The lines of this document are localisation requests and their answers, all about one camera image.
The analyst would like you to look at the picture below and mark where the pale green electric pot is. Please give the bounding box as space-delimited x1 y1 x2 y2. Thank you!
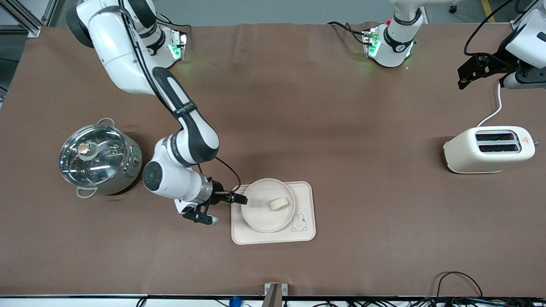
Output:
59 118 143 199

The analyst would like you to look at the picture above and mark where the left arm base black cable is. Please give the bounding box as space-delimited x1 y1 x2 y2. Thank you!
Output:
328 21 372 45

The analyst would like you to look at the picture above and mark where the white toaster power cable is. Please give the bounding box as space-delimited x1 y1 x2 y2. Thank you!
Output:
477 82 504 127

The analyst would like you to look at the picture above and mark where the cream rabbit print tray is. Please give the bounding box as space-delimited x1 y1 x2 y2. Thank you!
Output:
231 181 317 245

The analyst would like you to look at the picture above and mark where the black looped cable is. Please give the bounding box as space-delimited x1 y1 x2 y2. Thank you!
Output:
434 271 483 307

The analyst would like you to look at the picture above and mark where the grey metal camera bracket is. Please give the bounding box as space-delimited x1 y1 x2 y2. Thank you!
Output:
264 282 289 307

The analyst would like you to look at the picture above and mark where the cream two-slot toaster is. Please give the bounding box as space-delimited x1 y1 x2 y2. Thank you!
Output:
443 126 539 174

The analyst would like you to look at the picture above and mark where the brown table cover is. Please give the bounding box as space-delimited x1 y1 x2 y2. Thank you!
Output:
0 21 546 298

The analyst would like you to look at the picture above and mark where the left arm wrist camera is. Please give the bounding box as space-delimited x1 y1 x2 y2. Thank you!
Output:
500 68 546 90

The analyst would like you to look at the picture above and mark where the glass pot lid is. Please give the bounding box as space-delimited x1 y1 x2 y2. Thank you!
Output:
59 125 128 187

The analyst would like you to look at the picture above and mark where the round cream plate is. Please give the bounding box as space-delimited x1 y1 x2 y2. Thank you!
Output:
241 178 296 233

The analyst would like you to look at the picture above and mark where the aluminium frame profile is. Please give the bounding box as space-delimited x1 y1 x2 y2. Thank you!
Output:
0 0 58 38
511 0 546 33

